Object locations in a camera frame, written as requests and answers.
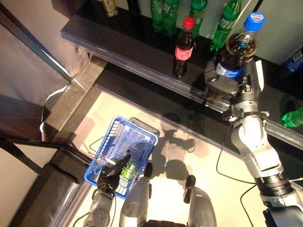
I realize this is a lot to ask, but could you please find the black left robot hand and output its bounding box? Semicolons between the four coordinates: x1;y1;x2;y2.
97;153;132;192

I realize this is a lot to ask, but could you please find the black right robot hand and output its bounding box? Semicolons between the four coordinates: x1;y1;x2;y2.
203;60;255;102

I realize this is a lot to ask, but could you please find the blue plastic shopping basket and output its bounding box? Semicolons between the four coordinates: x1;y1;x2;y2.
84;115;159;198

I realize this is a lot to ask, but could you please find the green bottle in basket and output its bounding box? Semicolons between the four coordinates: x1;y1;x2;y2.
120;163;137;180

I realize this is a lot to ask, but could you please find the silver left robot leg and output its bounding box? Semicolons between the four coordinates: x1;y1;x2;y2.
119;163;154;227

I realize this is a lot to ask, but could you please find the black low cabinet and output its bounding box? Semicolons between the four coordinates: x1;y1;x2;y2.
0;138;92;227

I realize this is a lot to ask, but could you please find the Coca-Cola bottle red cap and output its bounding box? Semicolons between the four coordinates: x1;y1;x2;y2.
172;16;196;79
127;0;143;21

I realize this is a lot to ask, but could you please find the black robot waist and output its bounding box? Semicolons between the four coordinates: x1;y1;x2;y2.
144;219;190;227

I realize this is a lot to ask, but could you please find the dark stone floor curb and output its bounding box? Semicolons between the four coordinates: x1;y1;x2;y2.
40;54;108;142

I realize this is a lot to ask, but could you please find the yellow tea bottle green cap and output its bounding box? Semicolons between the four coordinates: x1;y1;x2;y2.
102;0;118;18

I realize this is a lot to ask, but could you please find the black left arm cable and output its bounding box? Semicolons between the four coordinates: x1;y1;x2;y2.
77;195;118;227

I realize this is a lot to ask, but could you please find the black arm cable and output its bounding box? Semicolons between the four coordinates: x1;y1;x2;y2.
77;195;118;227
216;124;261;215

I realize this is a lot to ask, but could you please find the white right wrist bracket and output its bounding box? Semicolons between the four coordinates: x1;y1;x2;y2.
254;60;265;92

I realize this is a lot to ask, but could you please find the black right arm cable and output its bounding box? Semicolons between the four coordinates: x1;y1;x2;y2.
216;124;261;215

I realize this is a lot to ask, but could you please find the black shelf board clear rail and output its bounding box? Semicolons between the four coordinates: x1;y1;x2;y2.
60;0;303;145

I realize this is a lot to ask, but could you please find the black metal frame bar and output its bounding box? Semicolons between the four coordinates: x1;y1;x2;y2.
0;4;73;82

